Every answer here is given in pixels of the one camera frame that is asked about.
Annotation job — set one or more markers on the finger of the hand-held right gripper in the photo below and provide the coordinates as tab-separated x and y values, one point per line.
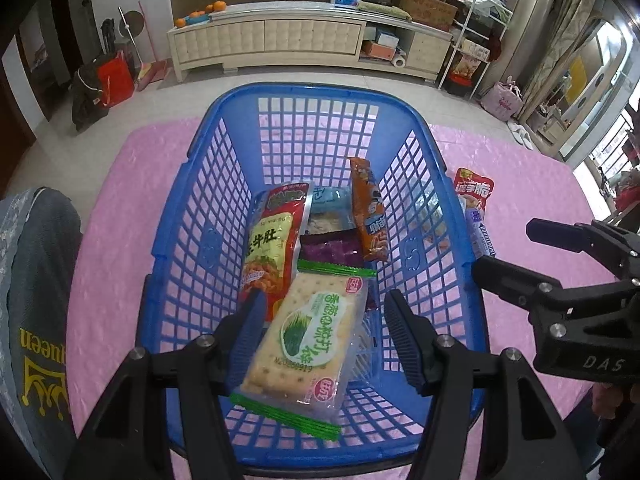
505	277
555	232

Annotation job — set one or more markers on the red paper bag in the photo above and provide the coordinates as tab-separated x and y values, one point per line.
116	80

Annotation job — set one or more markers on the green cracker packet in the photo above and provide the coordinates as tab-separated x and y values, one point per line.
300	340

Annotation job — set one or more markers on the orange box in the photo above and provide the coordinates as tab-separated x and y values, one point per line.
379	50

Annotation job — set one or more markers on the white metal rack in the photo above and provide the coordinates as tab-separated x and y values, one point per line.
470	25

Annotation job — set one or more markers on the person's dark trousers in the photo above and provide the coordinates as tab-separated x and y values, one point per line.
585	430

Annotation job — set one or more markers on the purple snack packet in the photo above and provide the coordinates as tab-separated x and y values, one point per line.
330	250

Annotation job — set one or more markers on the black bag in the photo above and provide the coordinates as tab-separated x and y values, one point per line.
87	97

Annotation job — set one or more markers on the blue wafer packet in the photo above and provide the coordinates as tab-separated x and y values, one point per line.
482	240

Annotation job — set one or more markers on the cream TV cabinet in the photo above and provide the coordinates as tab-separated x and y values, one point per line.
280	40

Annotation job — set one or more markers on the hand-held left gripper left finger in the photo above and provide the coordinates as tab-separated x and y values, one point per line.
247	332

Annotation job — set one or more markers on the silver refrigerator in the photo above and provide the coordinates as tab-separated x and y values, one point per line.
532	20

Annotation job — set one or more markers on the pink shopping bag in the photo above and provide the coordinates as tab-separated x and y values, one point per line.
502	102

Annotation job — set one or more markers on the person's grey printed clothing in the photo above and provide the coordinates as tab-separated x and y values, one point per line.
35	310

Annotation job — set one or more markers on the white slipper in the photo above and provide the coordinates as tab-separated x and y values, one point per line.
525	140
515	129

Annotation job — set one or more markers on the orange biscuit packet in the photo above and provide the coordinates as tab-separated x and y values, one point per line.
369	210

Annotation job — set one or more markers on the yellow and red snack packet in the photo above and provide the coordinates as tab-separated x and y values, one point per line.
272	245

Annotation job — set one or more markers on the white paper roll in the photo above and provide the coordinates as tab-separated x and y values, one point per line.
398	61

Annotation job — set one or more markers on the light blue snack bag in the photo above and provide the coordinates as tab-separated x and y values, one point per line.
327	210

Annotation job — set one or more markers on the cardboard box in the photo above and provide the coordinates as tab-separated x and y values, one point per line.
425	7

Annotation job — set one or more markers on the broom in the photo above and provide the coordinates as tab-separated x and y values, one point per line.
149	67

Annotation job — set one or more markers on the pink tablecloth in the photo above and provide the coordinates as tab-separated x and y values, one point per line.
125	210

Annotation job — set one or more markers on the white pole stand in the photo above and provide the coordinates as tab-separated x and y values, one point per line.
131	35

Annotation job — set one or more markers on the green cushion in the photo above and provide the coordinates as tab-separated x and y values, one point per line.
382	10

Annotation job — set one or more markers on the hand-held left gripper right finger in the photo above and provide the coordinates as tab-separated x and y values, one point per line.
407	340

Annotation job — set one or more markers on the person's right hand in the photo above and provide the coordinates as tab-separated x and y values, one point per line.
612	402

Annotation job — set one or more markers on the blue tray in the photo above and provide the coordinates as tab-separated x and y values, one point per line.
197	19

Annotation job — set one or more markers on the blue plastic basket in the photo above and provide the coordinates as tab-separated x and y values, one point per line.
206	250

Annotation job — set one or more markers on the small blue box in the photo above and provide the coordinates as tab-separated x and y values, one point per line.
386	37

